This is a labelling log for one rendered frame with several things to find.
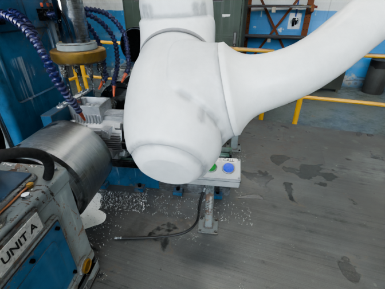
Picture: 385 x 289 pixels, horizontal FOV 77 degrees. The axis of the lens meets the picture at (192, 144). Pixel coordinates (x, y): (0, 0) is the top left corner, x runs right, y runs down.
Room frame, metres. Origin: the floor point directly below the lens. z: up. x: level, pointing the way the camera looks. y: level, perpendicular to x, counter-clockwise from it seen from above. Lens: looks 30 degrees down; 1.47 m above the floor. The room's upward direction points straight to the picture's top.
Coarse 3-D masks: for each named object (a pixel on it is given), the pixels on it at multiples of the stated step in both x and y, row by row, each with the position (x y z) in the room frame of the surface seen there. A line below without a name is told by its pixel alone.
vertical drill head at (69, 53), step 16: (64, 0) 0.84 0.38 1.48; (80, 0) 0.88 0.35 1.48; (64, 16) 0.84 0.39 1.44; (80, 16) 0.87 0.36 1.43; (64, 32) 0.84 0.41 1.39; (80, 32) 0.86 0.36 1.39; (64, 48) 0.82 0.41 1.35; (80, 48) 0.83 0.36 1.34; (96, 48) 0.89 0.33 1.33; (64, 64) 0.80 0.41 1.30; (80, 64) 0.81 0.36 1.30
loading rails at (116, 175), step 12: (228, 156) 0.85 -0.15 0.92; (120, 168) 0.80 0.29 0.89; (132, 168) 0.79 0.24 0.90; (108, 180) 0.81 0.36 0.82; (120, 180) 0.80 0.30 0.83; (132, 180) 0.80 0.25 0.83; (144, 180) 0.79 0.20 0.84; (156, 180) 0.78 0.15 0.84; (180, 192) 0.74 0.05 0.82; (192, 192) 0.75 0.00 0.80; (216, 192) 0.73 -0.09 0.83; (228, 192) 0.74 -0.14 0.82
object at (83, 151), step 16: (48, 128) 0.61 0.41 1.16; (64, 128) 0.62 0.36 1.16; (80, 128) 0.64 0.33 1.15; (32, 144) 0.52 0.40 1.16; (48, 144) 0.53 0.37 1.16; (64, 144) 0.55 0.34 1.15; (80, 144) 0.58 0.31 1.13; (96, 144) 0.62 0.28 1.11; (16, 160) 0.48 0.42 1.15; (32, 160) 0.47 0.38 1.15; (64, 160) 0.50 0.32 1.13; (80, 160) 0.53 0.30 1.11; (96, 160) 0.58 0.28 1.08; (80, 176) 0.50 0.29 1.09; (96, 176) 0.55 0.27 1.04; (80, 192) 0.48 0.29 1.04; (96, 192) 0.55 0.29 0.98; (80, 208) 0.49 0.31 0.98
